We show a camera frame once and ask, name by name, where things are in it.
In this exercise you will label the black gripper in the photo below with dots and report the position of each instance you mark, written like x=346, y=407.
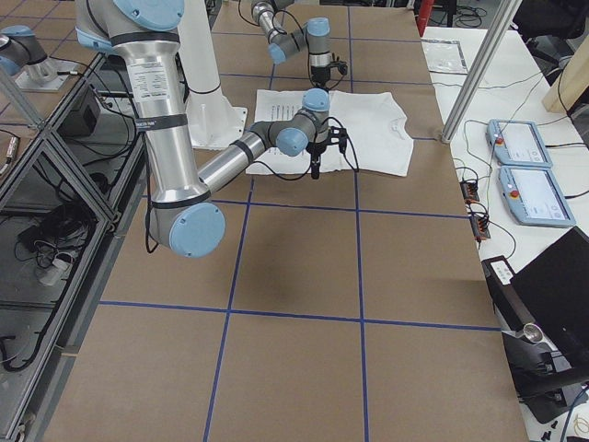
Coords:
x=316, y=150
x=320, y=75

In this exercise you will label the white long-sleeve printed shirt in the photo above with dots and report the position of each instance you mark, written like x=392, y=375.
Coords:
x=375, y=123

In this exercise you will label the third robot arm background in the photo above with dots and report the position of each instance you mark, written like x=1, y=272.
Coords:
x=20, y=47

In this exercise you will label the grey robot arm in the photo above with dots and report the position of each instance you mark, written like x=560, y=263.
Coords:
x=169, y=56
x=312, y=38

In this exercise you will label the plastic bag on table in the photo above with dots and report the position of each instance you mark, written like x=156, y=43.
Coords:
x=444, y=57

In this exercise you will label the upper teach pendant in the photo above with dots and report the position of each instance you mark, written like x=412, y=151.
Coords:
x=517, y=143

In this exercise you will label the teach pendant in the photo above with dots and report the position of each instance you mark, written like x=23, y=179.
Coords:
x=517, y=143
x=534, y=197

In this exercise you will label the lower teach pendant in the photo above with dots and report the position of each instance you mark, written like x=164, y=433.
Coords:
x=534, y=197

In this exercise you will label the black laptop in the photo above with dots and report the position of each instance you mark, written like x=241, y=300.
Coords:
x=554, y=288

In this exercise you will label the aluminium frame post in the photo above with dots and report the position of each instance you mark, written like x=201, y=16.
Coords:
x=489, y=46

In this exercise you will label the black metal frame rack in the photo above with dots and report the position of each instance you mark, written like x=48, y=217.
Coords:
x=64, y=206

